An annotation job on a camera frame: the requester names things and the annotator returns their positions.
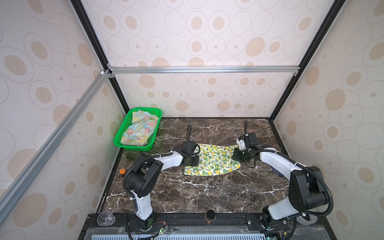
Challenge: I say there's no lemon print green skirt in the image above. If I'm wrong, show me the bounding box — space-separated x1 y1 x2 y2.
184 144 242 177

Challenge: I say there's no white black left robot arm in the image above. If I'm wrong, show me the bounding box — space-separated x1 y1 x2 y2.
123 125 201 222

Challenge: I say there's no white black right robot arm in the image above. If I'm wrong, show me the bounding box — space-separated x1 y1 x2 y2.
232 122 334 227

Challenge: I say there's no brown cylindrical knob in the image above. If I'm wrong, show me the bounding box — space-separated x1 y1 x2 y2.
204 210 216 225

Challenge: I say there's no floral pastel skirt in basket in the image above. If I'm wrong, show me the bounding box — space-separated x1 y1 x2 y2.
120 110 159 147

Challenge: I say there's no green plastic basket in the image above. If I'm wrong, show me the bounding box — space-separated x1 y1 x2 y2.
114 107 162 152

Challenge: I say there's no clear plastic cup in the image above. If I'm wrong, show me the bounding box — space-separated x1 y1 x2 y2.
97 210 116 227

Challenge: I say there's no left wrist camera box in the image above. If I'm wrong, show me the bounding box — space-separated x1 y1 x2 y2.
180 140 201 156

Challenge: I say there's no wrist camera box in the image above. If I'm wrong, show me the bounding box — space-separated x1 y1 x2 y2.
180 140 201 156
236 133 259 151

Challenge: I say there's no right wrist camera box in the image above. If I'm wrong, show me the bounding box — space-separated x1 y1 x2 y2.
236 133 259 151

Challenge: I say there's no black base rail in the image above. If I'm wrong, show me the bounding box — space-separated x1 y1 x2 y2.
78 212 337 240

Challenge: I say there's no silver aluminium rail back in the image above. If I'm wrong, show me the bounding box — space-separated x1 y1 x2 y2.
110 65 300 75

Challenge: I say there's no silver aluminium rail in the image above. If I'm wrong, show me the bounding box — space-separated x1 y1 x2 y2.
1 69 111 224
110 65 300 75

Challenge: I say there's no black corner frame post right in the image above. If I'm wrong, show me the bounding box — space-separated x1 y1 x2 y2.
269 0 347 123

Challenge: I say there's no black corner frame post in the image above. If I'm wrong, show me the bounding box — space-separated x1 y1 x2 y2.
70 0 130 113
269 0 347 123

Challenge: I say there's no silver aluminium rail left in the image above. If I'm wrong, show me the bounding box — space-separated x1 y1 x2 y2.
1 69 111 224

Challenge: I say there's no black corner frame post left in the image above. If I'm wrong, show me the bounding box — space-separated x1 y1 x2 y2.
70 0 130 113

